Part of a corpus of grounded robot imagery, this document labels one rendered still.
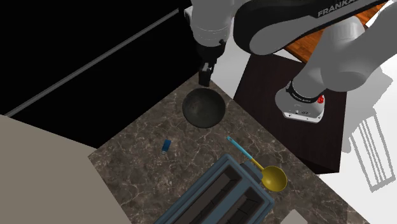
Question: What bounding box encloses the yellow spoon with blue handle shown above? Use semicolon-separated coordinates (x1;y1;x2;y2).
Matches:
226;136;288;192

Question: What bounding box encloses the blue toaster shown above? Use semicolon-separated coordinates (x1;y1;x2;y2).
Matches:
154;153;275;224

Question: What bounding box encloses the brown wooden table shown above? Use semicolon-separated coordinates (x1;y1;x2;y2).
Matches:
285;2;387;64

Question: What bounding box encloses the dark robot stand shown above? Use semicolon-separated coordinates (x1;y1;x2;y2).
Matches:
233;54;347;174

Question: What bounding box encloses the dark grey bowl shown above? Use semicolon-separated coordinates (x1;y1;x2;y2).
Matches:
181;87;226;129

